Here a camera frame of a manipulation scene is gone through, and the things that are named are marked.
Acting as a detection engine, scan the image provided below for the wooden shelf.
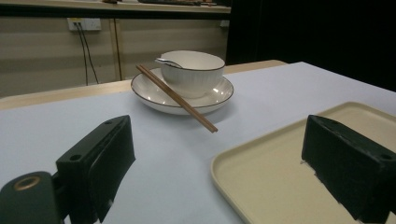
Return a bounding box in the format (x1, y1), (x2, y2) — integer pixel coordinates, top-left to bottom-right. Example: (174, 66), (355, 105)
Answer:
(0, 0), (232, 15)

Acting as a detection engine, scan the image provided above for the light blue table mat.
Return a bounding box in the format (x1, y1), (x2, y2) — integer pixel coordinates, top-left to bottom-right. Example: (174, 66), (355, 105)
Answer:
(0, 61), (396, 224)

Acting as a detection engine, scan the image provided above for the white plate with dark rim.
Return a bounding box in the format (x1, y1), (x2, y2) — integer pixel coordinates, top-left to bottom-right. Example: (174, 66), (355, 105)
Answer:
(130, 67), (234, 117)

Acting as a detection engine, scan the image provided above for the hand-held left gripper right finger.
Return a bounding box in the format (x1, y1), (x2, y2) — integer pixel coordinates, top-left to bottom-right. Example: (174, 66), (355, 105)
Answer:
(301, 114), (396, 224)

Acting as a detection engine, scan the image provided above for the white ribbed bowl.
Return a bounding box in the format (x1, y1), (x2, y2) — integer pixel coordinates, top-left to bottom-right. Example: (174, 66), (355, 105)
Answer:
(159, 49), (226, 100)

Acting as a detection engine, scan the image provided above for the beige plastic tray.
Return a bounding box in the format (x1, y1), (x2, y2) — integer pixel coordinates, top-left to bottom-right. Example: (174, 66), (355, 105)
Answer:
(210, 101), (396, 224)

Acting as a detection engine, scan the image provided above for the metal spoon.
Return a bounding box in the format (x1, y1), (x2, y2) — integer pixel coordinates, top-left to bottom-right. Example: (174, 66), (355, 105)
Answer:
(154, 57), (183, 69)

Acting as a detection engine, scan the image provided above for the brown wooden chopstick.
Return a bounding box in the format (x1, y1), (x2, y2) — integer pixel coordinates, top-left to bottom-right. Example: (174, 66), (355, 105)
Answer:
(139, 63), (219, 133)
(135, 64), (217, 134)

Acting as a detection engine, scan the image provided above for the white wall socket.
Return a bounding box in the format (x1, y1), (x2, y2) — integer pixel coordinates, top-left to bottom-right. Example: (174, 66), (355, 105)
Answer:
(66, 17), (103, 32)

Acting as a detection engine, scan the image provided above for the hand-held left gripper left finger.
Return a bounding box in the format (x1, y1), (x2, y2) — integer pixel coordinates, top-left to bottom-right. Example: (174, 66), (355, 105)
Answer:
(55, 115), (136, 224)

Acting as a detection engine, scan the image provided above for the black cable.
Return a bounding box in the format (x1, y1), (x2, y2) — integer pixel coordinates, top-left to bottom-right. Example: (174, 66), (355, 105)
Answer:
(78, 21), (100, 85)
(74, 21), (90, 87)

